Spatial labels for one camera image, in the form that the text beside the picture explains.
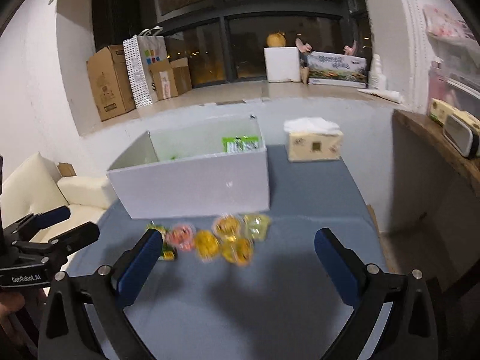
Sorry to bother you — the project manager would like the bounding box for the white bottle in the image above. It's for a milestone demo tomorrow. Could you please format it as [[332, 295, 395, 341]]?
[[368, 54, 387, 91]]

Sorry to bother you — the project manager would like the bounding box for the small cardboard box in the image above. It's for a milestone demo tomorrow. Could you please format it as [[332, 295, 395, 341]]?
[[149, 58, 192, 100]]

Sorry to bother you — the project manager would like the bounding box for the orange jelly cup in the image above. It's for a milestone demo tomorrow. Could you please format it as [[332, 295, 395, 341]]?
[[194, 230, 221, 262]]

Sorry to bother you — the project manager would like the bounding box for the large cardboard box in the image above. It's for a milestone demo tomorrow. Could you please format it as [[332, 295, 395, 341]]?
[[86, 45, 136, 121]]

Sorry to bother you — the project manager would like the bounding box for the pink jelly cup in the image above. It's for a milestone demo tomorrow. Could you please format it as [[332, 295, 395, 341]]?
[[166, 223, 195, 252]]

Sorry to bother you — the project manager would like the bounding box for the green yellow cracker packet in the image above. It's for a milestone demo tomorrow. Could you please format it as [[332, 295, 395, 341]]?
[[145, 221, 177, 262]]

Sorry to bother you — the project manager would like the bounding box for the cream sofa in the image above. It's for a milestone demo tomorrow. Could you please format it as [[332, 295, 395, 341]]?
[[1, 153, 117, 243]]

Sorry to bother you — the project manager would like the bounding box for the white storage box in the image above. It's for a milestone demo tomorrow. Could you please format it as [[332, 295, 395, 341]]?
[[106, 115, 270, 219]]

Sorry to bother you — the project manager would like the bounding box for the tissue box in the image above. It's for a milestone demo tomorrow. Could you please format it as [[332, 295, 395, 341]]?
[[283, 117, 343, 162]]

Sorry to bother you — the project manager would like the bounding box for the printed landscape carton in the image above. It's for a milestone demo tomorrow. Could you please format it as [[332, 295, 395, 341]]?
[[307, 51, 368, 89]]

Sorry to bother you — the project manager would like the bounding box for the printed lid jelly cup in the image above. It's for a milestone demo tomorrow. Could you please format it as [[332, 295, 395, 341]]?
[[212, 214, 242, 242]]

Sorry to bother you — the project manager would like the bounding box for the long green snack pack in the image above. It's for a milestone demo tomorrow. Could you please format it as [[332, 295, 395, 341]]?
[[222, 136, 260, 154]]

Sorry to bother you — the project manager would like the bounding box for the white foam box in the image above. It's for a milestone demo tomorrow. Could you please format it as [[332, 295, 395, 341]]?
[[264, 47, 301, 83]]

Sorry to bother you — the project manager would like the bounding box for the white dotted paper bag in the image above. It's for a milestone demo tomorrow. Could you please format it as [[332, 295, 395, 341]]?
[[123, 26, 168, 108]]

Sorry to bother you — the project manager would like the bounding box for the dark wooden cabinet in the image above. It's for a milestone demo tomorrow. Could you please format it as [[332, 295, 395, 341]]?
[[388, 111, 479, 289]]

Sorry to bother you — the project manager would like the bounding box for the green white box on cabinet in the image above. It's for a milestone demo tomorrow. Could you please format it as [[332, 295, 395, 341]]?
[[430, 98, 480, 159]]

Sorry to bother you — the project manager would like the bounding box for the yellow jelly cup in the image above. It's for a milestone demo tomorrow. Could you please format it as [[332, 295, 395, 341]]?
[[220, 237, 255, 267]]

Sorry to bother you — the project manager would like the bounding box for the orange pomelo fruit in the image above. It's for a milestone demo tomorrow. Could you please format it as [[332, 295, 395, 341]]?
[[266, 33, 287, 47]]

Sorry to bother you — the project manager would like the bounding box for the person's left hand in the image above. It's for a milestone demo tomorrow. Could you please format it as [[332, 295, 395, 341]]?
[[0, 291, 27, 346]]

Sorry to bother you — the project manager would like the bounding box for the light green jelly cup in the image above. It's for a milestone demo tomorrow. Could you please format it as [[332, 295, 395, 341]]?
[[243, 214, 271, 242]]

